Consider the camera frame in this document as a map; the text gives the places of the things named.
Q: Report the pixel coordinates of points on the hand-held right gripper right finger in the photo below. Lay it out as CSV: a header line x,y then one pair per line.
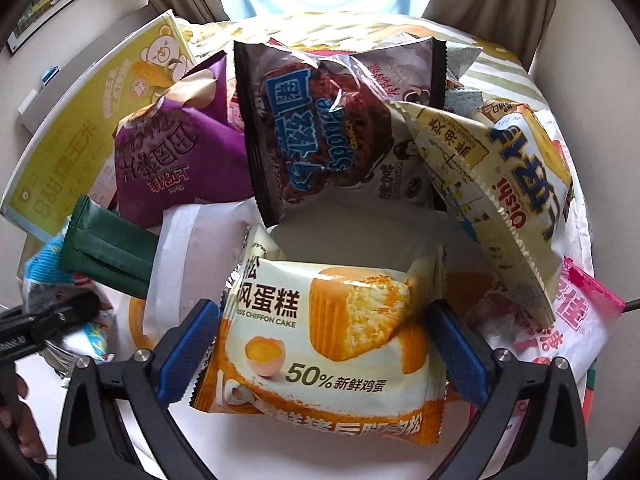
x,y
457,352

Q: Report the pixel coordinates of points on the chiffon cake packet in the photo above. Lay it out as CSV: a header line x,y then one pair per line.
x,y
325,360

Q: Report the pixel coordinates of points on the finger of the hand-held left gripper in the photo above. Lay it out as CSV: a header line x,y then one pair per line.
x,y
55,312

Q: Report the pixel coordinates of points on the purple potato chips packet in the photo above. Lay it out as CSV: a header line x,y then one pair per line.
x,y
175,170

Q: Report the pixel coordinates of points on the white yellow cheese snack packet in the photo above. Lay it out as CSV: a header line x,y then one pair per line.
x,y
500,185

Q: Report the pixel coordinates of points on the pink white candy packet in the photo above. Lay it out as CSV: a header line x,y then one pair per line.
x,y
575,320

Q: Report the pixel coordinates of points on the white wall device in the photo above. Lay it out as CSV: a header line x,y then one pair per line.
x,y
37,105

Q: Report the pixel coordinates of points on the framed wall picture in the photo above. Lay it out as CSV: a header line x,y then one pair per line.
x,y
50,5

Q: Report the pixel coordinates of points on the green striped flower quilt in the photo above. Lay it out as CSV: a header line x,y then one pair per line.
x,y
505,77

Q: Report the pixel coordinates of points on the person's left hand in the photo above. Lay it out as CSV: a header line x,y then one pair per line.
x,y
22,410

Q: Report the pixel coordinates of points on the dark green packet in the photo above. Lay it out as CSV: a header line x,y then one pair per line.
x,y
115,250

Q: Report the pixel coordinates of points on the blue white packet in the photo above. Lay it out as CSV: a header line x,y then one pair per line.
x,y
45,270

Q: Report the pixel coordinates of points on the brown chocolate cake packet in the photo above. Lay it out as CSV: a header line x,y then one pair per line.
x,y
325,135

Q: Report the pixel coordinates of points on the plain white packet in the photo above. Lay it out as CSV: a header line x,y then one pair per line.
x,y
200,240

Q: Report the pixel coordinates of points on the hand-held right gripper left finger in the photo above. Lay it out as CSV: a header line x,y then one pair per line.
x,y
192,337

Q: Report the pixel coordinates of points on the white fruit printed blanket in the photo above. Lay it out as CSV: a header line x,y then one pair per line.
x,y
582,230

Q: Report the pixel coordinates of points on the yellow corn box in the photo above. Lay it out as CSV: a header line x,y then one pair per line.
x,y
65,125

